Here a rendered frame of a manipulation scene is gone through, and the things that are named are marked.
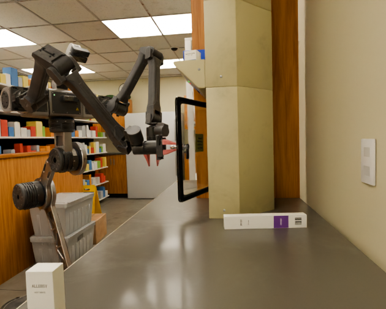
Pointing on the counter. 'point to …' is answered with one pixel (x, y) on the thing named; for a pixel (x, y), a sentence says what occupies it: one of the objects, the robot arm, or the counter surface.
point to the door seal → (181, 148)
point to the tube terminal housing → (239, 107)
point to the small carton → (192, 55)
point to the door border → (179, 144)
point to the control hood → (193, 73)
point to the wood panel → (280, 155)
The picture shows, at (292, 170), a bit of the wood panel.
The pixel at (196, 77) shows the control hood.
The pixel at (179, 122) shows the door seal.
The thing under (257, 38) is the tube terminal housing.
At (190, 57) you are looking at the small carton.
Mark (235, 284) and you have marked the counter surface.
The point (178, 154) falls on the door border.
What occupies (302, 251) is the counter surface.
